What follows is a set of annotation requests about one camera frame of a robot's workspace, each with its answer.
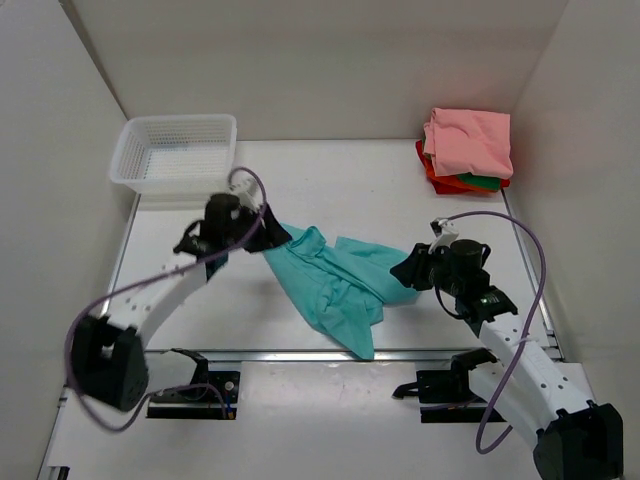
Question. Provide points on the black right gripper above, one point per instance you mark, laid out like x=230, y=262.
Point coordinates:
x=407, y=272

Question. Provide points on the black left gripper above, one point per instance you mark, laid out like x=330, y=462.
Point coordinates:
x=272, y=235

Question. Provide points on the teal t shirt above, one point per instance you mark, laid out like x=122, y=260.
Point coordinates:
x=339, y=289

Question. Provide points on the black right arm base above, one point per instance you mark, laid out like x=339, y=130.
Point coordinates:
x=444, y=395

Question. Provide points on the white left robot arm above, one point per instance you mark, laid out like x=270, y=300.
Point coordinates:
x=106, y=356

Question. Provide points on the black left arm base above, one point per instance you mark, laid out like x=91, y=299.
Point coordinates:
x=185, y=385

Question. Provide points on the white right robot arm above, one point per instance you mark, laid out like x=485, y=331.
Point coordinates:
x=570, y=435

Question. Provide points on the red folded t shirt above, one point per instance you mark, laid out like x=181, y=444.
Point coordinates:
x=443, y=185

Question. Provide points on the white plastic basket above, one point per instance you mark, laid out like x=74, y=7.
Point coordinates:
x=175, y=155

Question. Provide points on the green folded t shirt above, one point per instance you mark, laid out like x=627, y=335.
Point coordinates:
x=482, y=183

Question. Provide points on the pink folded t shirt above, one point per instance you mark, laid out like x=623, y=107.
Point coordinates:
x=461, y=141

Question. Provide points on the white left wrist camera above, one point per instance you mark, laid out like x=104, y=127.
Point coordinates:
x=247, y=191

